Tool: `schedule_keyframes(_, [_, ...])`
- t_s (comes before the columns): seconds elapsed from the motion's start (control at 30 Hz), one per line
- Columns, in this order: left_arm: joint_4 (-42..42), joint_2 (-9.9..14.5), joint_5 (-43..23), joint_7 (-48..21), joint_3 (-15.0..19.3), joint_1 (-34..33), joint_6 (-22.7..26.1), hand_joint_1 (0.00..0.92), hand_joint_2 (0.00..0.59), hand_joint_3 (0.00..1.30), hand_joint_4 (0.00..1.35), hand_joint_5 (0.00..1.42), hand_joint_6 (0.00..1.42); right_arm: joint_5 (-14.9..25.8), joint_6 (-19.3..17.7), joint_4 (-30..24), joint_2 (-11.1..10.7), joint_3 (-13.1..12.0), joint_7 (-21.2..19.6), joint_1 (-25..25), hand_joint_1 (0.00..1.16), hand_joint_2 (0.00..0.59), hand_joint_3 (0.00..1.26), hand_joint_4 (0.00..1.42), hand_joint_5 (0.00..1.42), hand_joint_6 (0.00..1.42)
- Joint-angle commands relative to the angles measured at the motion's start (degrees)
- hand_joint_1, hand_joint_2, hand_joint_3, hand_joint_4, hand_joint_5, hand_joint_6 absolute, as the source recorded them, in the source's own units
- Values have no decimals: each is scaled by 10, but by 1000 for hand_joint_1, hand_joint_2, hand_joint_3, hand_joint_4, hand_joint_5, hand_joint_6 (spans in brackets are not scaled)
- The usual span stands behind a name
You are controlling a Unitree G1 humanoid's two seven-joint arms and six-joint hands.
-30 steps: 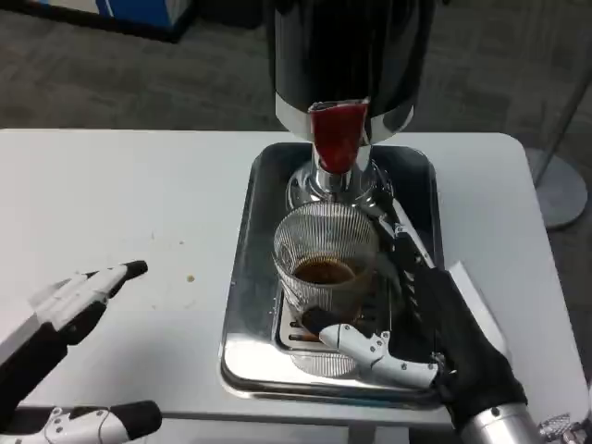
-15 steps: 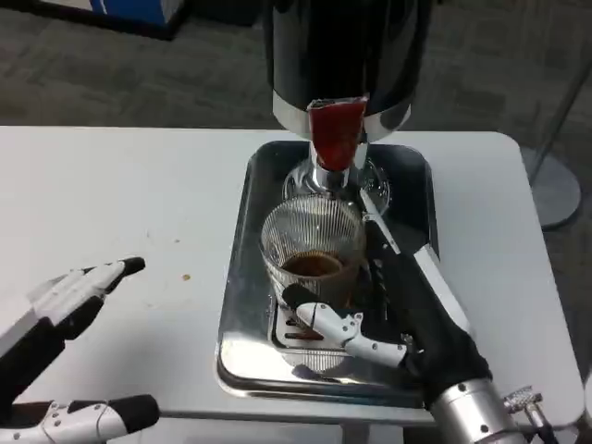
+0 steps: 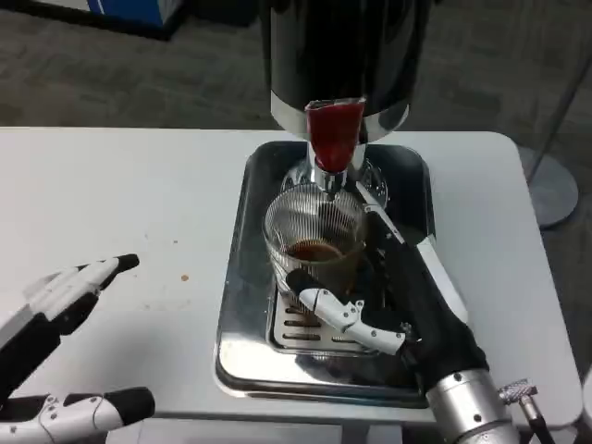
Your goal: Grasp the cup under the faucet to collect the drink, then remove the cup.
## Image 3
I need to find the grey round-base pole stand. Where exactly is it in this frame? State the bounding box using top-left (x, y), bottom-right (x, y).
top-left (522, 59), bottom-right (592, 230)

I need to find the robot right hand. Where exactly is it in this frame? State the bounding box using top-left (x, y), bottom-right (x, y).
top-left (286, 184), bottom-right (490, 400)

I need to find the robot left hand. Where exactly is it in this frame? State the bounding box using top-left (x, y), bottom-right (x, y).
top-left (0, 253), bottom-right (156, 444)

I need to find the blue and white cabinet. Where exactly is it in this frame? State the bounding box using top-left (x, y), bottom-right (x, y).
top-left (85, 0), bottom-right (191, 43)

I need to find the black cable with knurled plug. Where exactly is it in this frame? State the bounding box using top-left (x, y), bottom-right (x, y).
top-left (498, 377), bottom-right (557, 444)

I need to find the clear ribbed glass cup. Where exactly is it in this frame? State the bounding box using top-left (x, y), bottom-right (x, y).
top-left (263, 189), bottom-right (370, 302)

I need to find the black steel drink dispenser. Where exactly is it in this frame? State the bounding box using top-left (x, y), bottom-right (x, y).
top-left (256, 0), bottom-right (420, 214)

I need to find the steel drip tray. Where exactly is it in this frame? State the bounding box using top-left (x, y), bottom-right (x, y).
top-left (213, 141), bottom-right (438, 411)

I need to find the red tap handle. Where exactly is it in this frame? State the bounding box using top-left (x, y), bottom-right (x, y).
top-left (304, 97), bottom-right (367, 173)

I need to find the slotted steel drip grid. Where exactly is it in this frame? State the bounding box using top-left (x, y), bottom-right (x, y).
top-left (267, 277), bottom-right (408, 356)

